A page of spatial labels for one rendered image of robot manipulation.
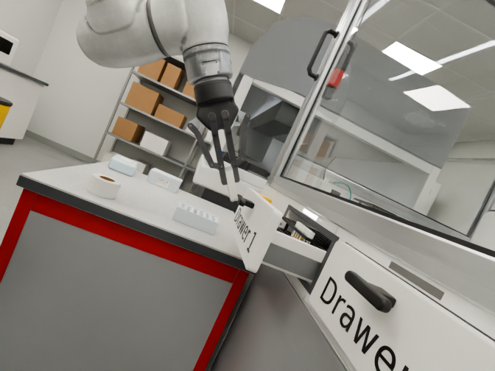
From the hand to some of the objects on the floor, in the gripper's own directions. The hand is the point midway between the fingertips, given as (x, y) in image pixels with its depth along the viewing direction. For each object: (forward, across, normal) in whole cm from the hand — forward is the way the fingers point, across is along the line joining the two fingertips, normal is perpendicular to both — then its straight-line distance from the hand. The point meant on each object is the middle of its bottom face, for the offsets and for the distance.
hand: (230, 183), depth 59 cm
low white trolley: (+69, -63, +41) cm, 102 cm away
